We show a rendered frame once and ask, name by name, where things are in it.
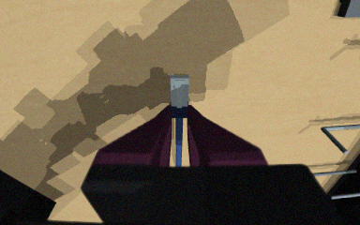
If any blue patch cord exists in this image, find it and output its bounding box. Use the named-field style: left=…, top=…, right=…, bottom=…
left=175, top=118, right=183, bottom=166

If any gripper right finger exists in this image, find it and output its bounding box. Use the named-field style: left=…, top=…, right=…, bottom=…
left=187, top=105, right=268, bottom=166

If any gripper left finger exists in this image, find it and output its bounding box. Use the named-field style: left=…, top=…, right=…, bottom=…
left=90, top=105, right=172, bottom=167

